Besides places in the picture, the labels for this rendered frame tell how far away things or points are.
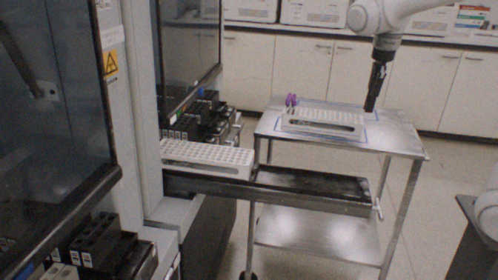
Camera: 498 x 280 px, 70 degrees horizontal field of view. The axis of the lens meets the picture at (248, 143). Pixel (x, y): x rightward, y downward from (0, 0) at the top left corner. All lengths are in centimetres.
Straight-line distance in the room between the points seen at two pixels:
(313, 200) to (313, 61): 235
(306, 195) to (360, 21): 51
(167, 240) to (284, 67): 255
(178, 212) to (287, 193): 31
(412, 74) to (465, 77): 42
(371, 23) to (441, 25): 230
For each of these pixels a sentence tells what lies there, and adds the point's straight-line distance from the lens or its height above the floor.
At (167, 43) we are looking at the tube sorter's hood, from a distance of 97.
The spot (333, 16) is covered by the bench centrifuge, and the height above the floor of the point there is 100.
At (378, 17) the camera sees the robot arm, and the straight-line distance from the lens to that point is 111.
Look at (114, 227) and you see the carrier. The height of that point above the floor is 86.
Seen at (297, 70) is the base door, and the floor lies 52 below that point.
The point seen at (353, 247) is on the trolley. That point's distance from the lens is 170.
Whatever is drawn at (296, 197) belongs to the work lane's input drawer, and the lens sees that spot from 102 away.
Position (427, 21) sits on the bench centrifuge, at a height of 102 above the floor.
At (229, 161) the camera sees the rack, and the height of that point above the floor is 86.
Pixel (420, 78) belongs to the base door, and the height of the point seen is 55.
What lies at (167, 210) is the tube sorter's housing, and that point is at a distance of 106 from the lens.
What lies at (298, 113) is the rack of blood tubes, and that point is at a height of 88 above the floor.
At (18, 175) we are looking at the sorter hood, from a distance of 57.
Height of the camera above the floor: 138
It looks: 27 degrees down
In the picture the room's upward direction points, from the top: 3 degrees clockwise
